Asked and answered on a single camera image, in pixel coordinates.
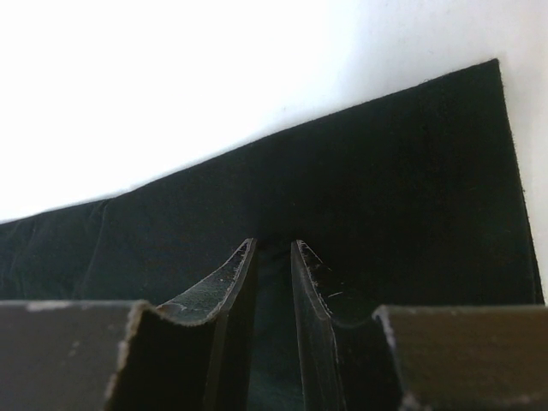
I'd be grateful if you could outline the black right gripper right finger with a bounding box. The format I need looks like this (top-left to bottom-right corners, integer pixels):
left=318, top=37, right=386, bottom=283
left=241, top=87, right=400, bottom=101
left=291, top=241, right=547, bottom=410

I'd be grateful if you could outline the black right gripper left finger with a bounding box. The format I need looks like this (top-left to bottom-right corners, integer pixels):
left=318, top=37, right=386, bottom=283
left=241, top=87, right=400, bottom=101
left=1, top=239, right=258, bottom=410

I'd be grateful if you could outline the black t-shirt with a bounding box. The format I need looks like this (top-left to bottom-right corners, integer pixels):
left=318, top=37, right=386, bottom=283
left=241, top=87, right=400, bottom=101
left=1, top=59, right=543, bottom=410

